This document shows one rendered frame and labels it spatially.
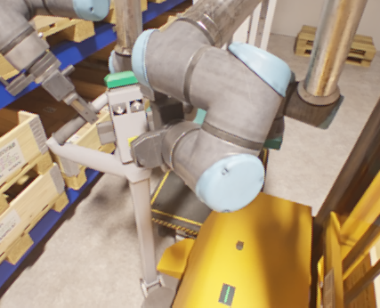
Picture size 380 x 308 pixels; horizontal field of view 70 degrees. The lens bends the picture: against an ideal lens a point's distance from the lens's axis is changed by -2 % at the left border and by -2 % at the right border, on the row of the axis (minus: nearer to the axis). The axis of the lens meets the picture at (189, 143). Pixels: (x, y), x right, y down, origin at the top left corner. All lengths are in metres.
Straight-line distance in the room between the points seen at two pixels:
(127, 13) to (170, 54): 0.84
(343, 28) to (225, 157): 0.65
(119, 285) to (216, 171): 1.63
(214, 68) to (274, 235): 0.79
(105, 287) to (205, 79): 1.69
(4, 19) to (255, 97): 0.53
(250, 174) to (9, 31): 0.55
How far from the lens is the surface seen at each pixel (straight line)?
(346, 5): 0.89
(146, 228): 1.07
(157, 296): 1.40
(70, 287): 1.99
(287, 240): 1.07
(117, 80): 0.74
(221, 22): 0.48
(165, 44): 0.42
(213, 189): 0.35
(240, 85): 0.35
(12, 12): 0.71
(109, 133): 0.77
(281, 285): 0.99
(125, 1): 1.23
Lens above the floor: 1.75
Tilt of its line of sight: 40 degrees down
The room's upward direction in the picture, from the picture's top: 3 degrees clockwise
